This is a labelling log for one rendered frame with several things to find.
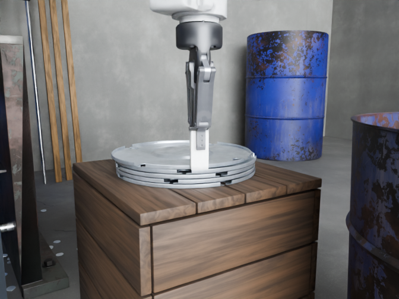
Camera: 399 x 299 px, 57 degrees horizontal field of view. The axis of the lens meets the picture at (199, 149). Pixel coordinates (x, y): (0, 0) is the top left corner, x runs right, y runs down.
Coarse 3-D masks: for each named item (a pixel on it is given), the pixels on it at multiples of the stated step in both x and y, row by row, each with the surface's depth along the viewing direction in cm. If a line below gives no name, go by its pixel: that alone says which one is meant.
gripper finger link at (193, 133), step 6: (192, 132) 61; (192, 138) 61; (192, 144) 61; (192, 150) 61; (198, 150) 62; (204, 150) 62; (192, 156) 61; (198, 156) 62; (204, 156) 62; (192, 162) 62; (198, 162) 62; (204, 162) 62; (192, 168) 62; (198, 168) 62; (204, 168) 62
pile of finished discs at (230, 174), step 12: (252, 156) 78; (120, 168) 70; (132, 168) 67; (144, 168) 65; (156, 168) 64; (216, 168) 64; (228, 168) 65; (240, 168) 68; (252, 168) 72; (132, 180) 67; (144, 180) 65; (156, 180) 64; (168, 180) 69; (180, 180) 64; (192, 180) 64; (204, 180) 64; (216, 180) 65; (228, 180) 69; (240, 180) 68
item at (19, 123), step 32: (0, 64) 84; (0, 96) 91; (0, 128) 98; (0, 160) 106; (32, 160) 89; (0, 192) 116; (32, 192) 90; (32, 224) 92; (32, 256) 93; (32, 288) 92; (64, 288) 97
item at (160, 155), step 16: (144, 144) 88; (160, 144) 89; (176, 144) 89; (208, 144) 90; (224, 144) 88; (128, 160) 70; (144, 160) 70; (160, 160) 70; (176, 160) 70; (208, 160) 70; (224, 160) 70; (240, 160) 68
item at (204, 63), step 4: (204, 56) 56; (204, 60) 56; (204, 64) 55; (208, 64) 55; (204, 68) 54; (208, 68) 54; (204, 72) 54; (208, 72) 54; (204, 76) 54; (208, 76) 55; (204, 80) 55; (208, 80) 55
